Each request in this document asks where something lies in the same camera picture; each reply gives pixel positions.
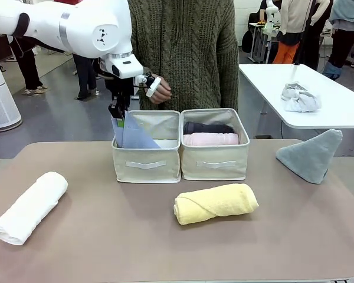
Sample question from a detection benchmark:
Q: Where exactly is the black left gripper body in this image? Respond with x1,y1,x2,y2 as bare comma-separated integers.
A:
109,75,136,110

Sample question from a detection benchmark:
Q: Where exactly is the blue triangle towel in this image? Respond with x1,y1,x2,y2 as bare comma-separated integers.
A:
110,113,162,149

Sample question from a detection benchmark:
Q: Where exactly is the dark grey towel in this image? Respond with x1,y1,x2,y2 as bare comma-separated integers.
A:
183,121,235,135

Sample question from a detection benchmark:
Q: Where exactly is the pink towel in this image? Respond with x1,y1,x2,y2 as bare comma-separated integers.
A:
182,132,240,146

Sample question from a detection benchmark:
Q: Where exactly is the yellow towel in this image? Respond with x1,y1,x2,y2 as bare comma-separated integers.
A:
173,183,260,226

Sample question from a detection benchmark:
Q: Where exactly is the white towel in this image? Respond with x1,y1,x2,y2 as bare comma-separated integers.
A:
0,171,68,246

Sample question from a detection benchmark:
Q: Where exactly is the grey-green triangle towel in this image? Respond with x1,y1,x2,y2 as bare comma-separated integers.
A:
275,129,344,185

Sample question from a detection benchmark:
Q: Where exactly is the person's right hand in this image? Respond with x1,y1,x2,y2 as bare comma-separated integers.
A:
149,77,173,105

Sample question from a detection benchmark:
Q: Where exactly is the person in red top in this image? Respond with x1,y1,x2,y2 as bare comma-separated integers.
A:
71,52,100,101

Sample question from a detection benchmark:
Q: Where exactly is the cream fabric storage bin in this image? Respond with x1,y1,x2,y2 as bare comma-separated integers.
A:
111,110,182,184
180,108,251,182

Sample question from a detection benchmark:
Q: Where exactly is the person in olive sweater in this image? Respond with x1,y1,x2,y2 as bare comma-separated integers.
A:
126,0,240,112

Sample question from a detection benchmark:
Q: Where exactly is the person in black blue outfit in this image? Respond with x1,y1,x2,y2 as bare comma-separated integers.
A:
5,34,50,96

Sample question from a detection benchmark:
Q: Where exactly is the white cylindrical air purifier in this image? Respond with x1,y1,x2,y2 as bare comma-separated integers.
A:
0,49,22,130

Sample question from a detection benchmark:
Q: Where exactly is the crumpled light grey cloth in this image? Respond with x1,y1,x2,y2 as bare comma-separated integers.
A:
280,83,323,113

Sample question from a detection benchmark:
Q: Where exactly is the person in orange trousers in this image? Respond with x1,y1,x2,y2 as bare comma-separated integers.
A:
273,0,333,64

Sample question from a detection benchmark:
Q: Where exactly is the black tripod pole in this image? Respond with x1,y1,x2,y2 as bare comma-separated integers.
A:
293,0,313,66

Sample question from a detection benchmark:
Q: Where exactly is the white side table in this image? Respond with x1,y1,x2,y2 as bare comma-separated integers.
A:
238,63,354,130

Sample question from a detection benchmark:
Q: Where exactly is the person in black trousers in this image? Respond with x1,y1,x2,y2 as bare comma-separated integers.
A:
322,0,354,81

